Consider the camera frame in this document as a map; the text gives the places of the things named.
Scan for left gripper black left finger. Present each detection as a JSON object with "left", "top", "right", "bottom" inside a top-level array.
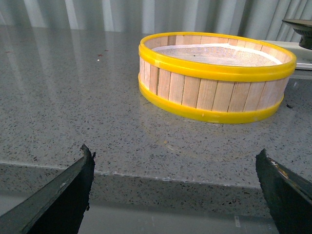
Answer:
[{"left": 0, "top": 145, "right": 96, "bottom": 234}]

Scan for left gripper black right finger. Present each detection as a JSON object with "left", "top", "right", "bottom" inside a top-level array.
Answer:
[{"left": 255, "top": 149, "right": 312, "bottom": 234}]

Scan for brown plate with black rim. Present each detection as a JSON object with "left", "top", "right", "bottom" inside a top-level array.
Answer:
[{"left": 282, "top": 19, "right": 312, "bottom": 50}]

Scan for white rectangular tray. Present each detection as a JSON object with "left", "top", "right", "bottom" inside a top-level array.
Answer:
[{"left": 263, "top": 40, "right": 312, "bottom": 71}]

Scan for wooden steamer basket, yellow rims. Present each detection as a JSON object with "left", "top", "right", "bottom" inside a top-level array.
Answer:
[{"left": 138, "top": 32, "right": 296, "bottom": 124}]

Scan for white steamer cloth liner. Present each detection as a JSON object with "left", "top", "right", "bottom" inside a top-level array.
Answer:
[{"left": 152, "top": 43, "right": 282, "bottom": 67}]

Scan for grey pleated curtain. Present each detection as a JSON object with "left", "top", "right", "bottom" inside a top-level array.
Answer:
[{"left": 0, "top": 0, "right": 312, "bottom": 42}]

